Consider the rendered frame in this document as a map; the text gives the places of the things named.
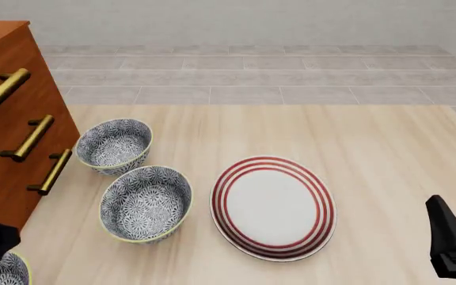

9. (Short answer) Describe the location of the medium brass drawer handle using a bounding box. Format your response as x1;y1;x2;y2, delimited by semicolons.
0;114;55;163

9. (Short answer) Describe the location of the patterned black white bowl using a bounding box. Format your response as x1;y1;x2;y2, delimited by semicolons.
0;251;33;285
99;165;194;245
74;118;154;177

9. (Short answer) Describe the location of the large brass drawer handle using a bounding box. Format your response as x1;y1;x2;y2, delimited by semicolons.
0;67;32;116

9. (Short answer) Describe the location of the white plate with red rings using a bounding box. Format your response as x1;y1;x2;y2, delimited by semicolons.
209;154;338;264

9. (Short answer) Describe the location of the small brass drawer handle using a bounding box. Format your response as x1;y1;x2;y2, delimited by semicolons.
26;148;74;196

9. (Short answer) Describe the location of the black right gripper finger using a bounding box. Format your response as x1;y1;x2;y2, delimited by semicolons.
425;194;456;257

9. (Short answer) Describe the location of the wooden cabinet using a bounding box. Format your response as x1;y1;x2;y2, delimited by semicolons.
0;20;82;232

